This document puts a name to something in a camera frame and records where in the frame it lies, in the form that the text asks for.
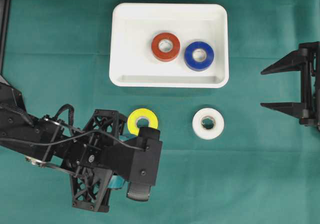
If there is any white plastic tray case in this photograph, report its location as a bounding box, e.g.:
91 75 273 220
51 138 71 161
109 2 230 88

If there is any green table cloth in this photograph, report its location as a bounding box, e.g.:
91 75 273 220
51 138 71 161
0 0 320 224

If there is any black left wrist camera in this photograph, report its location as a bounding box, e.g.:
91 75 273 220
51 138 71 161
99 127 163 202

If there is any white tape roll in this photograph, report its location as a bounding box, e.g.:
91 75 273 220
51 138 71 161
192 108 225 140

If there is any blue tape roll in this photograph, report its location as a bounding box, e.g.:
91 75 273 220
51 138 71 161
184 41 215 71

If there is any red tape roll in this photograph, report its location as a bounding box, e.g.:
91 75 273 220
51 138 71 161
151 32 180 62

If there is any black left camera cable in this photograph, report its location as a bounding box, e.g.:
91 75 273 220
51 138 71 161
0 104 148 151

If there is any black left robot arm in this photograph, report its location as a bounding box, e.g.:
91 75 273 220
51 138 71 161
0 84 320 213

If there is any black frame post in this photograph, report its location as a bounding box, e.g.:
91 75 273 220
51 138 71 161
0 0 11 74

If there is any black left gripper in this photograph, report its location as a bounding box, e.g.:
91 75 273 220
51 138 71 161
61 109 127 212

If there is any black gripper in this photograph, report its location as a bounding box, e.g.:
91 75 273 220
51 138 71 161
260 41 320 129

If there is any yellow tape roll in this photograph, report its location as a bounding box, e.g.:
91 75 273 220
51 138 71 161
127 108 159 136

